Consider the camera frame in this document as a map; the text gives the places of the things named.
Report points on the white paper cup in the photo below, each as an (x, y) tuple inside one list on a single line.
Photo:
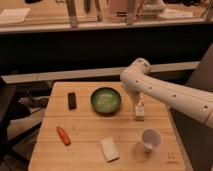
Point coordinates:
[(150, 140)]

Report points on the green ceramic bowl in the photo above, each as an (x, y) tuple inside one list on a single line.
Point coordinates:
[(105, 100)]

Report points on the black rectangular block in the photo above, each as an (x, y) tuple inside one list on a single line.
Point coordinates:
[(72, 100)]

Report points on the white paper sheet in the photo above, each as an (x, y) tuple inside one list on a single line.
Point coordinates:
[(8, 16)]

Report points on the white tube bottle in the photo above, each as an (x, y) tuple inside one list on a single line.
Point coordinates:
[(139, 109)]

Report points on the white device on bench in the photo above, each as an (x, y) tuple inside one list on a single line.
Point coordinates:
[(153, 6)]

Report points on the beige sponge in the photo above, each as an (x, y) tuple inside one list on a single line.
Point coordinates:
[(109, 149)]

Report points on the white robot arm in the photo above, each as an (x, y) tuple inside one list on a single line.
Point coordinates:
[(195, 103)]

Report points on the metal frame post left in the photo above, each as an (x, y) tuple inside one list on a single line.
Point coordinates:
[(72, 13)]

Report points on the metal frame post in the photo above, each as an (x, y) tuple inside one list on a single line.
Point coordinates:
[(72, 13), (130, 11)]

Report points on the metal frame post right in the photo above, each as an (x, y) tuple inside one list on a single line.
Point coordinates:
[(130, 11)]

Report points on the orange carrot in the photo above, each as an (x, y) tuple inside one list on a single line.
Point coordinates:
[(63, 136)]

